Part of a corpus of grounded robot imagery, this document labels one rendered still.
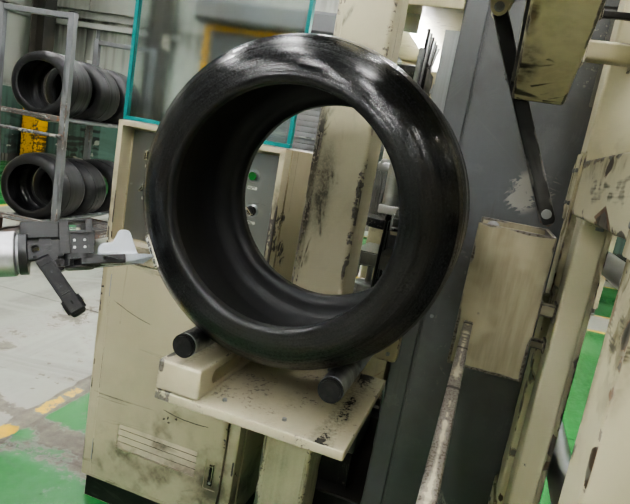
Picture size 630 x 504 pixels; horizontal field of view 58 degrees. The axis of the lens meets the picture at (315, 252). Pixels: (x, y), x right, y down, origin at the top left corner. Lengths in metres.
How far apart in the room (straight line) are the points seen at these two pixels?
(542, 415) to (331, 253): 0.55
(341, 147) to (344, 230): 0.19
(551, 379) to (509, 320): 0.15
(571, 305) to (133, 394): 1.33
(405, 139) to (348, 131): 0.42
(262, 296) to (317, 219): 0.22
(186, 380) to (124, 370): 0.88
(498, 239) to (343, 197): 0.35
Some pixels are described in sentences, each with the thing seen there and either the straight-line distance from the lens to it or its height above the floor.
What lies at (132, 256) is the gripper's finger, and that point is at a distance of 1.03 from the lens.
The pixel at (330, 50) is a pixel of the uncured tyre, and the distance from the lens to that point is 0.93.
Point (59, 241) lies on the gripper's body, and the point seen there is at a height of 1.06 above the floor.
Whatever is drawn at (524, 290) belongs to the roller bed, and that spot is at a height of 1.09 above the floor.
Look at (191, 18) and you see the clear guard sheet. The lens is 1.78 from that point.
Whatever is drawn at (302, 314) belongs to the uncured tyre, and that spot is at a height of 0.93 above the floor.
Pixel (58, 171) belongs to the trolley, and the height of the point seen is 0.78.
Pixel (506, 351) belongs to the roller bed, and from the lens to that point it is 1.21.
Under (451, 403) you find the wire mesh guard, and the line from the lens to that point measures 0.77.
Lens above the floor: 1.29
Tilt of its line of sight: 10 degrees down
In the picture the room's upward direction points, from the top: 10 degrees clockwise
